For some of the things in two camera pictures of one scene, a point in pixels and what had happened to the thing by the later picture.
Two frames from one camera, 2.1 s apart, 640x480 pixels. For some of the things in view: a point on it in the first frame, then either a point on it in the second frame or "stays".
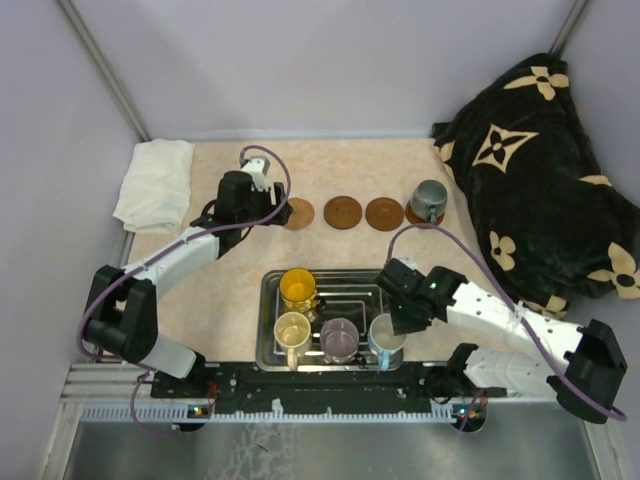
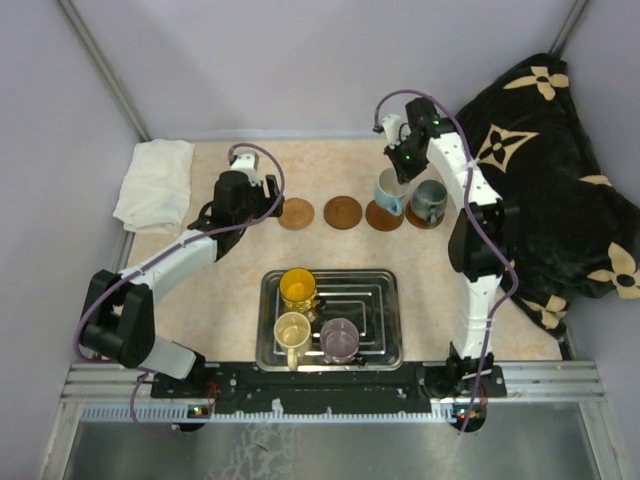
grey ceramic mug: x=428 y=199 stays
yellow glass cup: x=298 y=291 stays
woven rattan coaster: x=302 y=216 stays
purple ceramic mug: x=339 y=340 stays
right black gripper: x=402 y=326 -> x=403 y=174
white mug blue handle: x=385 y=345 -> x=389 y=193
